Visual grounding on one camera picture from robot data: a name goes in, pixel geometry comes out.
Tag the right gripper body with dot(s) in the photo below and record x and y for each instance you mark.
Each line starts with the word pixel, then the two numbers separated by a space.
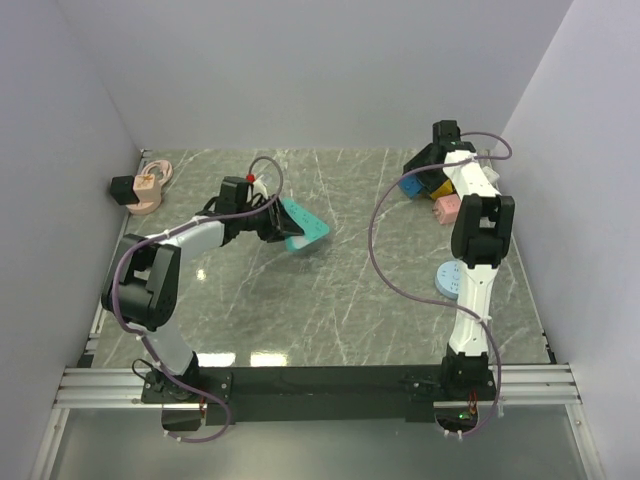
pixel 421 164

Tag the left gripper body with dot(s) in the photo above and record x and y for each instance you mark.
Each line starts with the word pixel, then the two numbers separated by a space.
pixel 264 222

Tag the teal triangular power strip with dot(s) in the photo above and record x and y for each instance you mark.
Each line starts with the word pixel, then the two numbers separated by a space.
pixel 314 229

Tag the blue cube plug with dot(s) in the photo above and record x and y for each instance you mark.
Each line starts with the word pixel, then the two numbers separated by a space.
pixel 411 187

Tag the light blue round socket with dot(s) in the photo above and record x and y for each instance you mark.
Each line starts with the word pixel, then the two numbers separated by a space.
pixel 448 279

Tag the pink round socket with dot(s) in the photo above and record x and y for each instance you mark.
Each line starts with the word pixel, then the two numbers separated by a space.
pixel 142 208

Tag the beige pink cube plug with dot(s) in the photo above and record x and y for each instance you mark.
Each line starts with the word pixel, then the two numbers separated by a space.
pixel 147 188

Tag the black cube plug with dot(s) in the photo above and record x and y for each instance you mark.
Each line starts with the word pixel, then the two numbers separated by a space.
pixel 121 189

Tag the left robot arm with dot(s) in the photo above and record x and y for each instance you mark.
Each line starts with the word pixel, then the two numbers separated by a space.
pixel 141 287

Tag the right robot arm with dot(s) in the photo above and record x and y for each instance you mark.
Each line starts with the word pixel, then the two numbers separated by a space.
pixel 480 240

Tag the yellow cube plug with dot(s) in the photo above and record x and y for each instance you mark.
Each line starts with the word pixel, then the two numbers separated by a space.
pixel 445 189

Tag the white cube plug right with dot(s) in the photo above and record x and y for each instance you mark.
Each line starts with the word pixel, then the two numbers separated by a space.
pixel 491 175

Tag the black base bar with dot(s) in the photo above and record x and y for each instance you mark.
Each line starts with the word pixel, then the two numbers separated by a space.
pixel 408 392

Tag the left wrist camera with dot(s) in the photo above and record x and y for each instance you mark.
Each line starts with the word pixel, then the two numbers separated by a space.
pixel 259 185

